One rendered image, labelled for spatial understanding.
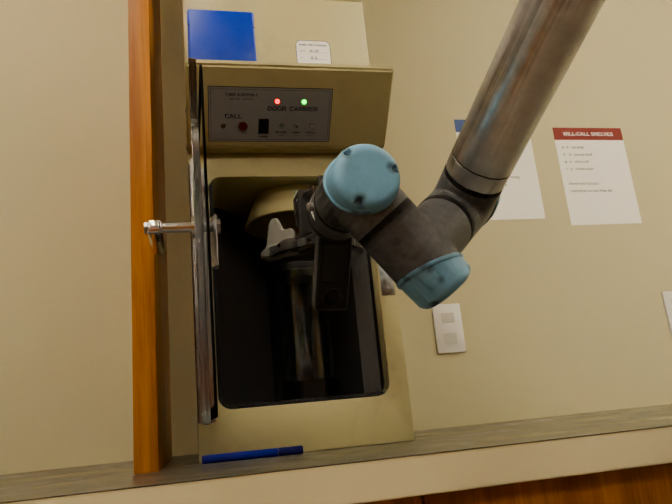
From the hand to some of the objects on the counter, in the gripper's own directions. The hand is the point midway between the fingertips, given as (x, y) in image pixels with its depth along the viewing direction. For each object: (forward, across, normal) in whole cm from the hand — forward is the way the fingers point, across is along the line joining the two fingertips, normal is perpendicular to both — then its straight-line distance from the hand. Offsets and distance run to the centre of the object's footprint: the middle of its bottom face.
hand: (310, 259), depth 99 cm
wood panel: (+15, +25, +30) cm, 41 cm away
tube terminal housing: (+12, +2, +29) cm, 32 cm away
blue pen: (-3, +11, +28) cm, 30 cm away
